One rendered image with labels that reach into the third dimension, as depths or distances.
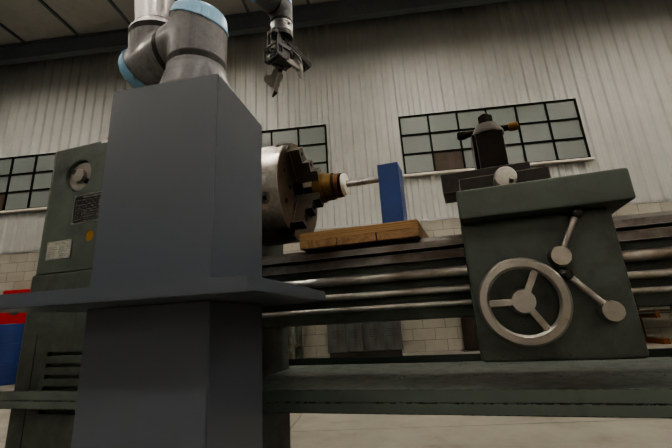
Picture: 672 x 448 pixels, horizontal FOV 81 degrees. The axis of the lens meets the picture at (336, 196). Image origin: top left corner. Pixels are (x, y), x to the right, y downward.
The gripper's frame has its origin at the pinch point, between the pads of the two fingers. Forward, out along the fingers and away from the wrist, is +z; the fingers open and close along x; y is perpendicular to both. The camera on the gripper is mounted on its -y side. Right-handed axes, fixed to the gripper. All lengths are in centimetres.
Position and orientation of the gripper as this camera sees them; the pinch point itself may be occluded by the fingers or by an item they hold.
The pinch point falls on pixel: (288, 89)
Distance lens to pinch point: 136.3
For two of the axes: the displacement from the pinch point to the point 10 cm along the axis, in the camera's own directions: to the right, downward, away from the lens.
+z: 0.6, 9.6, -2.9
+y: -6.8, -1.7, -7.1
